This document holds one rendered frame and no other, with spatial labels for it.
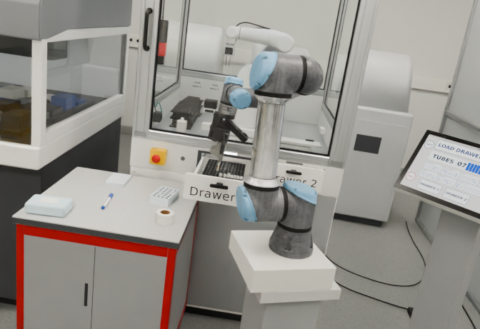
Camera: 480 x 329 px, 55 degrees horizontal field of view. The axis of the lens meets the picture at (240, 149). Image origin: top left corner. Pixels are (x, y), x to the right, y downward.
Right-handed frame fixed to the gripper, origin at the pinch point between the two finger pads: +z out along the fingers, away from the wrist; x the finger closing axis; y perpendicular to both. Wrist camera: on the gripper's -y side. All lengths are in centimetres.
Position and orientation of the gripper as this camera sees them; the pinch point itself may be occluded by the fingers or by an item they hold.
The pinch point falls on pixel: (221, 160)
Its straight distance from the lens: 194.1
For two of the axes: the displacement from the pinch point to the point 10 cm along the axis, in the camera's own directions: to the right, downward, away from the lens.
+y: -9.7, -2.4, 0.2
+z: -2.3, 9.3, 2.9
